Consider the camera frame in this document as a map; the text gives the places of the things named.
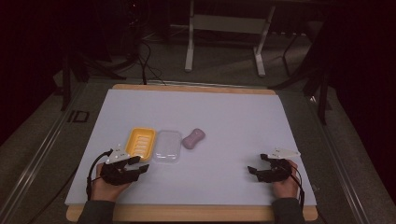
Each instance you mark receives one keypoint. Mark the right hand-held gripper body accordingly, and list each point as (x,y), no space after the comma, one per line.
(277,169)

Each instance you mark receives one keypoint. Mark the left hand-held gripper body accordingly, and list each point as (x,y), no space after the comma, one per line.
(116,174)

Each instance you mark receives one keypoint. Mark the person's left hand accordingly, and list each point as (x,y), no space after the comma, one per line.
(107,188)

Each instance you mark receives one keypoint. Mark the person's right hand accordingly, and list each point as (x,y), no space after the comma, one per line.
(288,186)

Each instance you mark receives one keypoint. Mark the yellow soap dish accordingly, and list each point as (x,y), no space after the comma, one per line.
(140,143)

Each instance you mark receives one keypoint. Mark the clear plastic lid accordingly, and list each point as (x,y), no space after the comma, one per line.
(168,146)

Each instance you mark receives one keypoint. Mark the pink soap bar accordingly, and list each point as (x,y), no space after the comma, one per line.
(193,138)

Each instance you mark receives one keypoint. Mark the pale blue table mat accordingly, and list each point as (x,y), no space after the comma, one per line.
(218,115)

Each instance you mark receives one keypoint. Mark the black stand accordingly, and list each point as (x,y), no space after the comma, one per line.
(71,71)
(314,77)

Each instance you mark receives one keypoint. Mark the metal floor rail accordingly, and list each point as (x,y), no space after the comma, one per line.
(34,161)
(339,161)

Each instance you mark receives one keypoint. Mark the white metal table frame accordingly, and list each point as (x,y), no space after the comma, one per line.
(229,24)

